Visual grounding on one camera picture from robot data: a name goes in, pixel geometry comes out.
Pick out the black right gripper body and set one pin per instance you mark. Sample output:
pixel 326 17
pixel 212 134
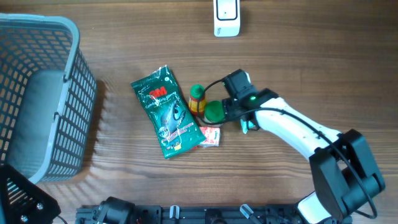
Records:
pixel 231 106

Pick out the teal wet wipes pack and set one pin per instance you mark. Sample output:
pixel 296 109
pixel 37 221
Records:
pixel 248 126

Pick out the clear jar green lid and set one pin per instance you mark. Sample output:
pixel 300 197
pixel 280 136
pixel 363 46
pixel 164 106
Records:
pixel 214 113

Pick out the red small packet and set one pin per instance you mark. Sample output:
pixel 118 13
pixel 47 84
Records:
pixel 212 135

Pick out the yellow bottle green cap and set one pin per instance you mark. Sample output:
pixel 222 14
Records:
pixel 197 101

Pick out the green glove package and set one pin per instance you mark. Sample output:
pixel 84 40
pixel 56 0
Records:
pixel 160 96

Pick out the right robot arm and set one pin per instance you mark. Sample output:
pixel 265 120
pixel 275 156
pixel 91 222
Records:
pixel 344 171

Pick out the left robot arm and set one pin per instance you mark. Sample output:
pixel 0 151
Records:
pixel 24 202

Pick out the white barcode scanner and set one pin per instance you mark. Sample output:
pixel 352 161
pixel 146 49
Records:
pixel 227 18

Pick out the grey plastic shopping basket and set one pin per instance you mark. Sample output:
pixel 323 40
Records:
pixel 48 93

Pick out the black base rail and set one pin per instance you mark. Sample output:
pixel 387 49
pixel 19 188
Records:
pixel 114 210

